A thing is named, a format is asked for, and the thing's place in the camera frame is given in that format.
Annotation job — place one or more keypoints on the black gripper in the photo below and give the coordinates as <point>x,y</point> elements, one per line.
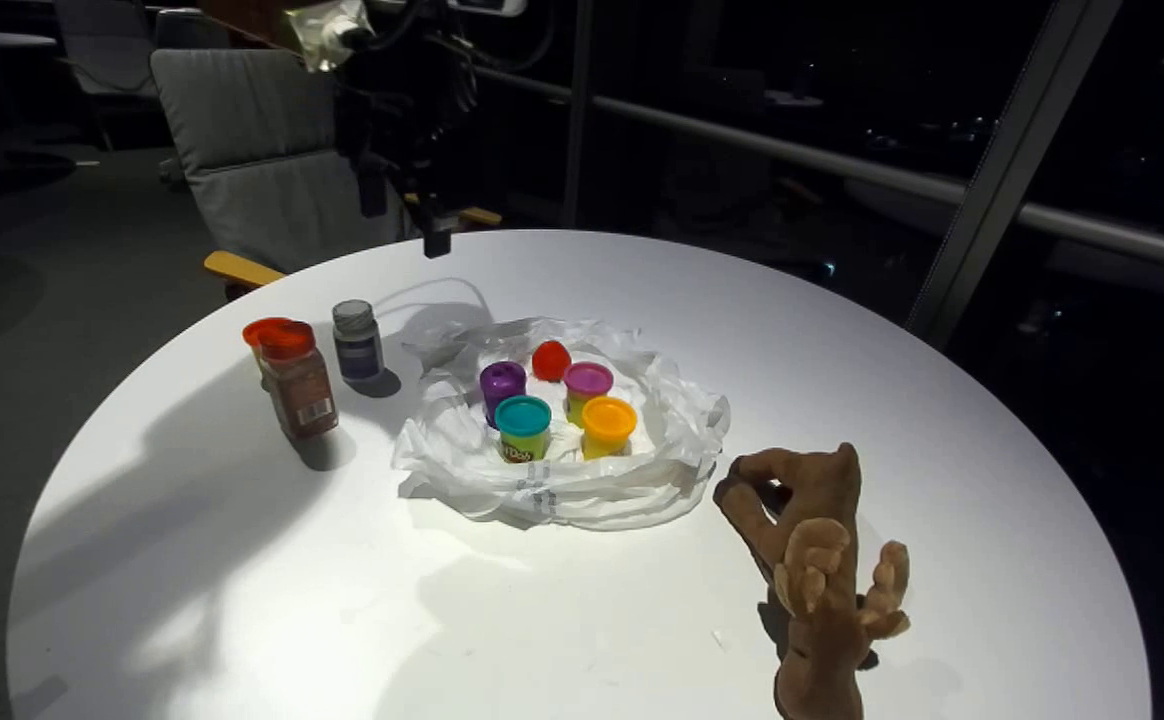
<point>407,123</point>

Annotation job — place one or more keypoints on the purple play dough tub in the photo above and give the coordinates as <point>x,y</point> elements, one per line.
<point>500,385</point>

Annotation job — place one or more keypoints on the spice jar orange lid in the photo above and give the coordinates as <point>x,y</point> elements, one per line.
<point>294,383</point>

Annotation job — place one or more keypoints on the teal cup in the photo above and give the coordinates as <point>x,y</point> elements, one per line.
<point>523,427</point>

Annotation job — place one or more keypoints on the yellow tub magenta lid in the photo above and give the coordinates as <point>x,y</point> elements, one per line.
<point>588,385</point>

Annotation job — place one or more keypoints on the white plastic bag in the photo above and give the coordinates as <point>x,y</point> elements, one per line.
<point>660,466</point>

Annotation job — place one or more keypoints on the white pill bottle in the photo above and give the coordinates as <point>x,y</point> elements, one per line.
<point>359,345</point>

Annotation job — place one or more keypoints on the grey chair wooden armrests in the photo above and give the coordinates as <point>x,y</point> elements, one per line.
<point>265,175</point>

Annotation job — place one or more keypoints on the grey background chair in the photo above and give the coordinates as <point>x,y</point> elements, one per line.
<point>121,46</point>

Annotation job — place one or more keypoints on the brown plush moose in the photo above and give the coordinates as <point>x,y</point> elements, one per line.
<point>812,587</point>

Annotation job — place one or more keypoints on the metal window post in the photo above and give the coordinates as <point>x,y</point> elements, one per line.
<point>1004,162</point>

